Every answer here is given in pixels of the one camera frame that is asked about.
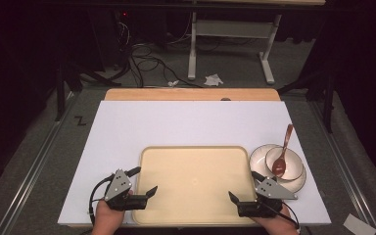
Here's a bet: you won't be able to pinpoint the person's right hand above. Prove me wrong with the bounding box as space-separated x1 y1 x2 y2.
251 205 301 235

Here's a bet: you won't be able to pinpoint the brown wooden spoon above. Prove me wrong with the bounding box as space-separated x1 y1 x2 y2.
271 123 295 179

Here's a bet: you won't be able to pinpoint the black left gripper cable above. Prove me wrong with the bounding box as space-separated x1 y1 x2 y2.
88 173 116 227

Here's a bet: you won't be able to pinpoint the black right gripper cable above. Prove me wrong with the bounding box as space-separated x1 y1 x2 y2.
263 200 302 229

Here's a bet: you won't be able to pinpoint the metal floor rail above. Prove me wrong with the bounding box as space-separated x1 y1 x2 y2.
308 100 376 235
0 92 80 235

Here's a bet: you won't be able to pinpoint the wooden table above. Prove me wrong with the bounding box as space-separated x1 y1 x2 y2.
104 87 281 103

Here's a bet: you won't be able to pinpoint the black metal stand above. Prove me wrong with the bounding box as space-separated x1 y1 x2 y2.
276 70 338 134
54 61 125 122

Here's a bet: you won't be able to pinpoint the white ceramic bowl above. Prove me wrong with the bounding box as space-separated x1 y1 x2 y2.
264 146 305 182

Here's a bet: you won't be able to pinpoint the white board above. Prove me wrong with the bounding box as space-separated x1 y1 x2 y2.
57 100 333 227

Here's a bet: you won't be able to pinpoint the beige plastic tray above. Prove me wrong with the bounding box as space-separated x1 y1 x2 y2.
131 145 259 227

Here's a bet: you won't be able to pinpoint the black floor cables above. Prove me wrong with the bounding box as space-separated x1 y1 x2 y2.
116 19 205 89

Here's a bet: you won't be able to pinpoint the person's left hand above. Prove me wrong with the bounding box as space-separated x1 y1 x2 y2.
90 190 135 235

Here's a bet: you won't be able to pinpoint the white ceramic plate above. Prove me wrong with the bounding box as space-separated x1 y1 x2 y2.
249 143 307 194

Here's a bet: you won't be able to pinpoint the flat white paper sheet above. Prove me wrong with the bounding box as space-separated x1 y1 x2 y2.
343 212 376 235

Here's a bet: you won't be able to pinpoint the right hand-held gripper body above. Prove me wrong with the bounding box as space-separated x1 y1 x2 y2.
237 177 299 218

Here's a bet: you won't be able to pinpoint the white metal desk frame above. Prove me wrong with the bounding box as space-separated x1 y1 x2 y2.
187 9 282 86

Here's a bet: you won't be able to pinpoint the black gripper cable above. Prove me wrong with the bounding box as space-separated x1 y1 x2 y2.
263 200 302 229
88 173 116 227

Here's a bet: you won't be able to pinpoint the large crumpled white paper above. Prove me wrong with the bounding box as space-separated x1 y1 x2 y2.
203 73 225 88

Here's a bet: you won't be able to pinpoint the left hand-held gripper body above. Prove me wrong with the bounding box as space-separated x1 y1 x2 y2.
104 168 148 212

